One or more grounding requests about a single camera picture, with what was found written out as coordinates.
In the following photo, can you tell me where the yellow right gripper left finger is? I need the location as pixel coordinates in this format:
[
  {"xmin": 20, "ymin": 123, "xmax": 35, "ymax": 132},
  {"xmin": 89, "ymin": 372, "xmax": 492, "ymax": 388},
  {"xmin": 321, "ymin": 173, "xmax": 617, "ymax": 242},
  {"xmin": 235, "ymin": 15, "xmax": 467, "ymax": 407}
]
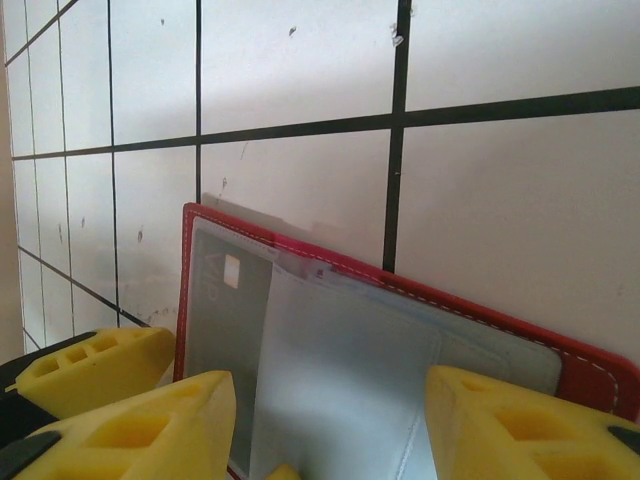
[{"xmin": 0, "ymin": 369, "xmax": 237, "ymax": 480}]

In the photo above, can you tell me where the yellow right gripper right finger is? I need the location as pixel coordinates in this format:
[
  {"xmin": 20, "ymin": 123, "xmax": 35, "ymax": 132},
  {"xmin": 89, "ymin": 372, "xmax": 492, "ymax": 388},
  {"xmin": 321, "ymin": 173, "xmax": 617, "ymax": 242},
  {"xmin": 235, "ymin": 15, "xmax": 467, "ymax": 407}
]
[{"xmin": 423, "ymin": 363, "xmax": 640, "ymax": 480}]

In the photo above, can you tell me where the red leather card holder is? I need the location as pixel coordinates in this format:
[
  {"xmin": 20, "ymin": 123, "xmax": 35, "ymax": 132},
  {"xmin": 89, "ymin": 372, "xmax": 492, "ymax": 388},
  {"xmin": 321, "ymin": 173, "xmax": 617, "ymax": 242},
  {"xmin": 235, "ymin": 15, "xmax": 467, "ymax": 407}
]
[{"xmin": 172, "ymin": 192, "xmax": 640, "ymax": 480}]

